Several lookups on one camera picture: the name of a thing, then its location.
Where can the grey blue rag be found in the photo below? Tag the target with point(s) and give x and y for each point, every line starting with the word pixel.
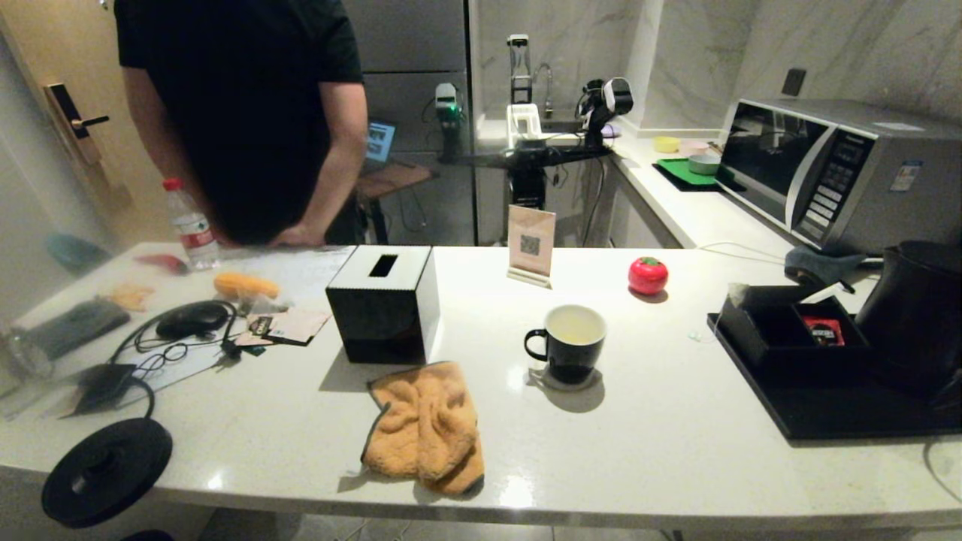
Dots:
pixel 818 263

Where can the silver microwave oven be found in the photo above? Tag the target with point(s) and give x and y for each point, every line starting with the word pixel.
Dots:
pixel 864 188

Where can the black round kettle base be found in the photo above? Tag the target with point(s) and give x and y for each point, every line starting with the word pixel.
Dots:
pixel 126 451

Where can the dark wall socket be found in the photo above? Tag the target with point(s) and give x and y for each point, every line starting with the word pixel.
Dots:
pixel 793 81

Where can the black mug white inside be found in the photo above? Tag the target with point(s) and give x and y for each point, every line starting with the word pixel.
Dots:
pixel 571 364

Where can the clear water bottle red cap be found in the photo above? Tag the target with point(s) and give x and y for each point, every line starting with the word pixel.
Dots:
pixel 194 237

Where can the chrome faucet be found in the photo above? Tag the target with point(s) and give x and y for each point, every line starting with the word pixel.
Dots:
pixel 545 75

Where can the pink bowl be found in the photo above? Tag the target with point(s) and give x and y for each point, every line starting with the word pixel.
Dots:
pixel 694 146

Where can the wooden door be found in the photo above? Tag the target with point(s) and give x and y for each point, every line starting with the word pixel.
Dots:
pixel 75 113

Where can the pink flat packet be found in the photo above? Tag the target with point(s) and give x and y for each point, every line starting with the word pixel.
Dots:
pixel 301 324

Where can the device with green light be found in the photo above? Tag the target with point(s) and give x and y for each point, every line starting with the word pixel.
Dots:
pixel 447 105

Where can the grey green bowl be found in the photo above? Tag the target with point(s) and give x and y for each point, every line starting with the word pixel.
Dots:
pixel 704 164

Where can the laptop with blue screen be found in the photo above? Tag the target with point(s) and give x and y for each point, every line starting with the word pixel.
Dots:
pixel 381 143

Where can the beige QR code sign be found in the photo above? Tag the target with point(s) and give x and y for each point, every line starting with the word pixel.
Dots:
pixel 530 240

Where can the orange fluffy towel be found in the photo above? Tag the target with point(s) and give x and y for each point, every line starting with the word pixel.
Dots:
pixel 425 428

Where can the round grey coaster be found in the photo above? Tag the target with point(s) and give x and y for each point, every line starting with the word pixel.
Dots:
pixel 538 378

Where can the black computer mouse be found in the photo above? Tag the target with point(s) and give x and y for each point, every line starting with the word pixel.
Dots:
pixel 192 321

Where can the black background shelf board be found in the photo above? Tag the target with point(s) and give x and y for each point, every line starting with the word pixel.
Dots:
pixel 541 158

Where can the dark green card box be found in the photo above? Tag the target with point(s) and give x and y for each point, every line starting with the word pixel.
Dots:
pixel 105 385

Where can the teal round object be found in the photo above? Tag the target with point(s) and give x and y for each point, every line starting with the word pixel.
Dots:
pixel 75 253

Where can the yellow corn cob toy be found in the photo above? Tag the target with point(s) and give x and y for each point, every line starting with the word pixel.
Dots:
pixel 244 286

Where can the person in black shirt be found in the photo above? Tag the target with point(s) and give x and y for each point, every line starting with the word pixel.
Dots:
pixel 240 113

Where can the black rounded floor object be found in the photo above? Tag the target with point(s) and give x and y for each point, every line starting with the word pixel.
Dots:
pixel 146 536

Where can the black tissue box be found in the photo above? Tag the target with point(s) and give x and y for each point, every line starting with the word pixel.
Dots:
pixel 383 323

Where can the black electric kettle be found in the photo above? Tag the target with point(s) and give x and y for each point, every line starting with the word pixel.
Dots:
pixel 917 323

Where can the green board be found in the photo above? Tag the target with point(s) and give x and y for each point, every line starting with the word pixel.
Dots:
pixel 680 173

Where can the red sachet packet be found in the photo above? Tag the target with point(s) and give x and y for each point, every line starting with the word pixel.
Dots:
pixel 823 330

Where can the white plastic stand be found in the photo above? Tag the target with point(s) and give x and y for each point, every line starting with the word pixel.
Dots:
pixel 522 124

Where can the black compartment organizer box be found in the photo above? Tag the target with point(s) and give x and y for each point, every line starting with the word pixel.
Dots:
pixel 759 330

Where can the small wooden side table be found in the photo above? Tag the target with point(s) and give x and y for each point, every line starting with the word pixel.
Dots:
pixel 398 179

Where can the white stick sachet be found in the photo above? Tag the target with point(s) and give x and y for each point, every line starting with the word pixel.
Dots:
pixel 827 291

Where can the orange fries toy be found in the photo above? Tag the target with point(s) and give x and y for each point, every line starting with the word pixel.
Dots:
pixel 129 297

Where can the large black serving tray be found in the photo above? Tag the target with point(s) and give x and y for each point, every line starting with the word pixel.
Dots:
pixel 827 409

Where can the yellow bowl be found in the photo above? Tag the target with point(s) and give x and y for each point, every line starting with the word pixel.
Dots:
pixel 666 144

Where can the black background robot arm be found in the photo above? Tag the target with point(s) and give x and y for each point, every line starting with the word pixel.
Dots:
pixel 601 105

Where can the red tomato toy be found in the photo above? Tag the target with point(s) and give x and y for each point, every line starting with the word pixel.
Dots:
pixel 648 276

